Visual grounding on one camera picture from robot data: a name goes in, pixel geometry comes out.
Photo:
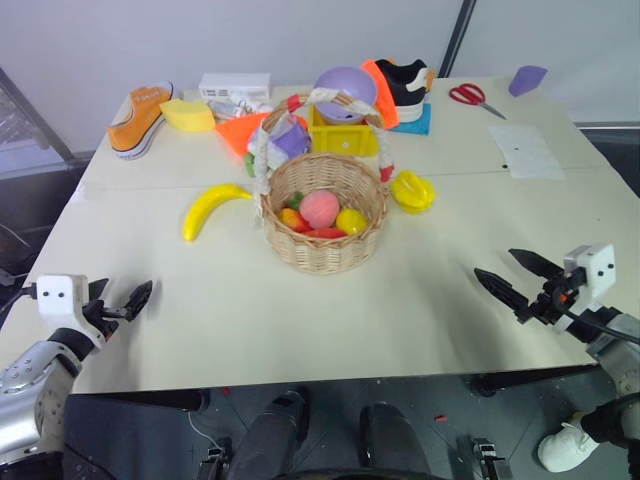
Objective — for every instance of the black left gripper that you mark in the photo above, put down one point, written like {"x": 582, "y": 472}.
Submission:
{"x": 102, "y": 316}

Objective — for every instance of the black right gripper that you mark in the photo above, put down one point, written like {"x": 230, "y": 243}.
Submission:
{"x": 550, "y": 302}

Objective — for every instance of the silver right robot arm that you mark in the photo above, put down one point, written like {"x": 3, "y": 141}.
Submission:
{"x": 617, "y": 345}

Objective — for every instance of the yellow plastic starfruit toy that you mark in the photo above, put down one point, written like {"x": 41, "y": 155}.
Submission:
{"x": 412, "y": 192}

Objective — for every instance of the orange toy fruit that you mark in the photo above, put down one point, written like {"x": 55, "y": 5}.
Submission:
{"x": 290, "y": 217}

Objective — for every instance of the red toy chili pepper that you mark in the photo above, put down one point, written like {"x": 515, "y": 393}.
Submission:
{"x": 325, "y": 233}

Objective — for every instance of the green toy vegetable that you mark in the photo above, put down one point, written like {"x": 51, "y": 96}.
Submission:
{"x": 296, "y": 200}

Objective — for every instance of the yellow toy banana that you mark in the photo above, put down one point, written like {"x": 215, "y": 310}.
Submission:
{"x": 205, "y": 212}

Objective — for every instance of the white paper sheet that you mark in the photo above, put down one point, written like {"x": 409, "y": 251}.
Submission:
{"x": 527, "y": 150}

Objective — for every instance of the orange canvas sneaker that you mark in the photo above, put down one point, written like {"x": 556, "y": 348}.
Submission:
{"x": 135, "y": 125}

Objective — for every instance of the person's black trouser leg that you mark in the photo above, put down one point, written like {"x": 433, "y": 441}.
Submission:
{"x": 612, "y": 422}

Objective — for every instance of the person's white shoe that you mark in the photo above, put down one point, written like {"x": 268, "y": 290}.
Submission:
{"x": 565, "y": 445}

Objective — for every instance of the yellow toy lemon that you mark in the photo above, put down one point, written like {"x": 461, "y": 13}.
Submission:
{"x": 351, "y": 221}

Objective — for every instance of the small green object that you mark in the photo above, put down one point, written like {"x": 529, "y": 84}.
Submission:
{"x": 249, "y": 164}

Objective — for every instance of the blue square mat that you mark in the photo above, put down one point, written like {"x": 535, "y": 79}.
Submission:
{"x": 415, "y": 122}

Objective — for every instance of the yellow sponge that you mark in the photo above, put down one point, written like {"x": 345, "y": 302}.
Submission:
{"x": 187, "y": 116}

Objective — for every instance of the grey metal rack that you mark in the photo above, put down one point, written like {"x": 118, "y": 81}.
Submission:
{"x": 30, "y": 120}

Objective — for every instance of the orange triangular cloth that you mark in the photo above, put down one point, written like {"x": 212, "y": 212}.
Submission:
{"x": 237, "y": 131}

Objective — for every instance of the dark rounded robot leg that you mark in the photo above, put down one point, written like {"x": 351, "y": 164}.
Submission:
{"x": 392, "y": 442}
{"x": 270, "y": 435}

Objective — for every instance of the pink toy peach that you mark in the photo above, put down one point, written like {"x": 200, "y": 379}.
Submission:
{"x": 320, "y": 209}

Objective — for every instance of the white patterned cloth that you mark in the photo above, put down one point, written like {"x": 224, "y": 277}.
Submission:
{"x": 235, "y": 107}

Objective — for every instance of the black and white sneaker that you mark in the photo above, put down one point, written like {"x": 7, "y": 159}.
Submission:
{"x": 407, "y": 87}

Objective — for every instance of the yellow plastic bin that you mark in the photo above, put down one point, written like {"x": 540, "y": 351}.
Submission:
{"x": 342, "y": 140}

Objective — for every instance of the orange folded cloth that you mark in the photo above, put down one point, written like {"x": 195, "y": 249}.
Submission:
{"x": 384, "y": 95}

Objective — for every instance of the purple and white packet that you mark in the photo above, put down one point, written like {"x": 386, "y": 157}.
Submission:
{"x": 290, "y": 140}

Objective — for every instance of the white cardboard box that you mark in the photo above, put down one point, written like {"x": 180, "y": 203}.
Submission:
{"x": 235, "y": 86}

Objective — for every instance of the black background pole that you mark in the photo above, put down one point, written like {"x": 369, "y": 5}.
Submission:
{"x": 457, "y": 37}

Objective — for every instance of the purple plastic bowl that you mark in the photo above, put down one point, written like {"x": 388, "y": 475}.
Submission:
{"x": 345, "y": 90}

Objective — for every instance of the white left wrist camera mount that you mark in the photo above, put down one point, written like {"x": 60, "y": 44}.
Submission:
{"x": 57, "y": 297}

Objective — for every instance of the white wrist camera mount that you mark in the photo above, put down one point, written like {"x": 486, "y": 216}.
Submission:
{"x": 597, "y": 270}
{"x": 57, "y": 297}

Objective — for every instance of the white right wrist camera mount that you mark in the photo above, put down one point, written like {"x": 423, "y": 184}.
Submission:
{"x": 597, "y": 270}

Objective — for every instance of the black table frame bar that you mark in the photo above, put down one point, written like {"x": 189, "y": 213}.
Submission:
{"x": 525, "y": 380}

